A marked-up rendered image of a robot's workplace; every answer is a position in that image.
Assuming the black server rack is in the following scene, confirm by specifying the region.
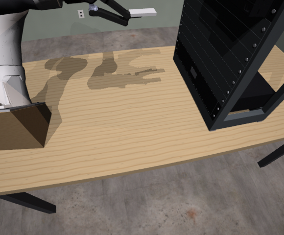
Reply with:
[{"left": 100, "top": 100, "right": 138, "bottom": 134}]
[{"left": 173, "top": 0, "right": 284, "bottom": 132}]

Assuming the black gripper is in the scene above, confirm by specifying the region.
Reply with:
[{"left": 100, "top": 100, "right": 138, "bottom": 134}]
[{"left": 64, "top": 0, "right": 157, "bottom": 26}]

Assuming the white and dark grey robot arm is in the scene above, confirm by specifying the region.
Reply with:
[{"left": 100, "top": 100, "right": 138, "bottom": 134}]
[{"left": 0, "top": 0, "right": 64, "bottom": 109}]

